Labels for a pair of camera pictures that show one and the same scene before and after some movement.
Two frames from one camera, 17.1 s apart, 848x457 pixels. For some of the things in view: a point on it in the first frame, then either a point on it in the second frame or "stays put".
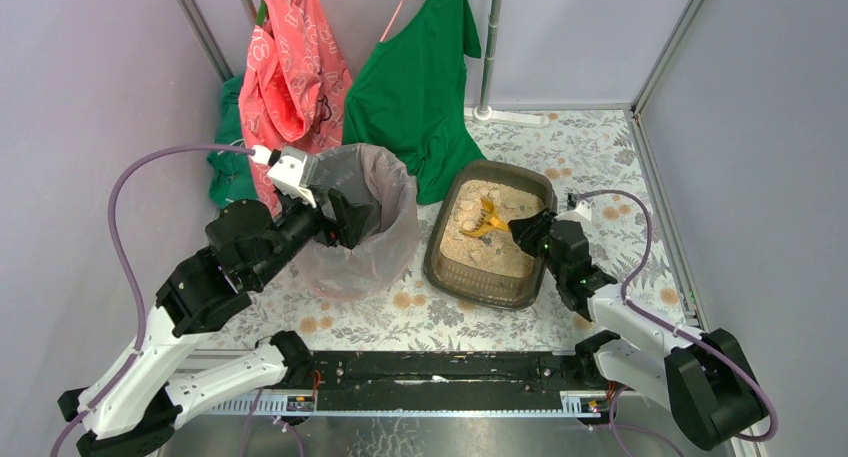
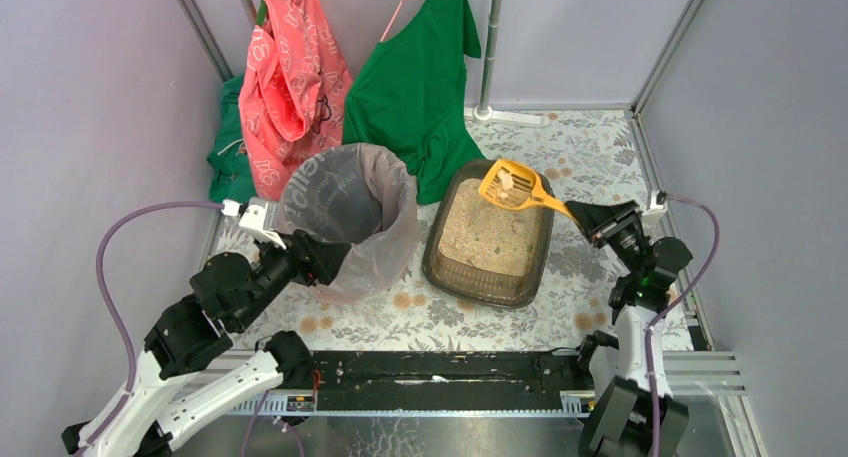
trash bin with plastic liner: (389, 239) stays put
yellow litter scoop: (491, 223) → (516, 186)
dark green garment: (231, 174) stays put
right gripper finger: (530, 233) → (593, 216)
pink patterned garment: (295, 83) stays put
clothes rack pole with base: (483, 113) stays put
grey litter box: (472, 254) stays put
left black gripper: (327, 218) → (309, 256)
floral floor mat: (594, 158) stays put
